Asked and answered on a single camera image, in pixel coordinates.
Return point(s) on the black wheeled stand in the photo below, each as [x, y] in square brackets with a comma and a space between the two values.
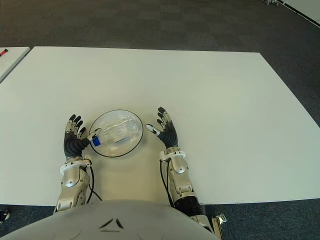
[4, 217]

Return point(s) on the clear water bottle blue cap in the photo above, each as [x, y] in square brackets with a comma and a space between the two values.
[120, 132]

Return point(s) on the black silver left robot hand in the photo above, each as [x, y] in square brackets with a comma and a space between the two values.
[73, 146]

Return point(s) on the white board panel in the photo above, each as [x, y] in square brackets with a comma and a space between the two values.
[307, 10]

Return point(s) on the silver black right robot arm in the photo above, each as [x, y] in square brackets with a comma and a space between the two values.
[181, 180]

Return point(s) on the black frame silver bracket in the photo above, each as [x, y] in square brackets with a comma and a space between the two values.
[217, 225]

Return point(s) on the white plate with black rim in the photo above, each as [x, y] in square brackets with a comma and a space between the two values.
[117, 152]

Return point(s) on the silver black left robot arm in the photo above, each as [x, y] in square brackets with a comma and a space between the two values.
[71, 182]

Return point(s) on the red black marker pen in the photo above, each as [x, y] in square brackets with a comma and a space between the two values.
[3, 52]

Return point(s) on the small white table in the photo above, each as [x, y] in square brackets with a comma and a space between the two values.
[10, 61]

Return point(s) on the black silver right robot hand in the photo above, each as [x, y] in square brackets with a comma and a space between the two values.
[170, 137]

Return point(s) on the grey robot torso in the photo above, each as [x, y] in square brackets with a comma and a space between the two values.
[112, 220]

